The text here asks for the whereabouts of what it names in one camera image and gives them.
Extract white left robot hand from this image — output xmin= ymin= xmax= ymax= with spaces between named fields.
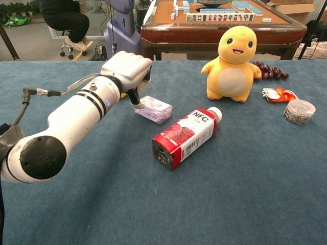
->
xmin=100 ymin=51 xmax=153 ymax=110

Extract small clear plastic box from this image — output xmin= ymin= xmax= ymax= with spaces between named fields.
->
xmin=134 ymin=95 xmax=173 ymax=125

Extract red NFC juice bottle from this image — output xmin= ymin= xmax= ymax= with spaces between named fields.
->
xmin=152 ymin=106 xmax=223 ymax=171

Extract cardboard box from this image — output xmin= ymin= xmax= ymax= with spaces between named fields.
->
xmin=265 ymin=0 xmax=316 ymax=25

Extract wheeled stool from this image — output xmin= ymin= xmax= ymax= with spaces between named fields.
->
xmin=48 ymin=25 xmax=94 ymax=61

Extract seated person in black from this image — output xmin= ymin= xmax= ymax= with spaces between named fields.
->
xmin=39 ymin=0 xmax=90 ymax=52

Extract brown mahjong table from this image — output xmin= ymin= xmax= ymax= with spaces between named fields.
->
xmin=140 ymin=0 xmax=308 ymax=61

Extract yellow plush dinosaur toy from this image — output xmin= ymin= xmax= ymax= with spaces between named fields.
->
xmin=200 ymin=25 xmax=263 ymax=103

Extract row of face-up mahjong tiles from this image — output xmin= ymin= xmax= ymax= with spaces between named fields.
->
xmin=185 ymin=13 xmax=255 ymax=22

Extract black slanted pole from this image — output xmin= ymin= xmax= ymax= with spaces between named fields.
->
xmin=0 ymin=22 xmax=20 ymax=61

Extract green bag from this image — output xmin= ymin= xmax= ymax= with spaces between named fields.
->
xmin=3 ymin=15 xmax=31 ymax=28

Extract green potted plants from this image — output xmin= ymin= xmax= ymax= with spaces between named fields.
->
xmin=0 ymin=2 xmax=41 ymax=18

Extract dark red grape bunch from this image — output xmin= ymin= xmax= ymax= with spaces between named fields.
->
xmin=253 ymin=60 xmax=290 ymax=80

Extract white pouch with orange ribbon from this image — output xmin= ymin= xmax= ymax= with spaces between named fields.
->
xmin=262 ymin=87 xmax=299 ymax=103

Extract round clear clip container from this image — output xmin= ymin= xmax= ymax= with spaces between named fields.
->
xmin=283 ymin=99 xmax=317 ymax=126

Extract black tripod stand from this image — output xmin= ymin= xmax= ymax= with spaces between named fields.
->
xmin=297 ymin=0 xmax=327 ymax=61

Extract white plastic crate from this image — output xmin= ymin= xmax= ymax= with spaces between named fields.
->
xmin=293 ymin=40 xmax=327 ymax=61

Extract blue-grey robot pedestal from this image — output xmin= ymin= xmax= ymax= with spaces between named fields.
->
xmin=103 ymin=0 xmax=142 ymax=61

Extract black hanging cable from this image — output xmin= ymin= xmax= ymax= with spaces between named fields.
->
xmin=109 ymin=0 xmax=118 ymax=58

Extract black arm cable with connector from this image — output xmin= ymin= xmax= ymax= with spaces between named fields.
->
xmin=10 ymin=87 xmax=62 ymax=128

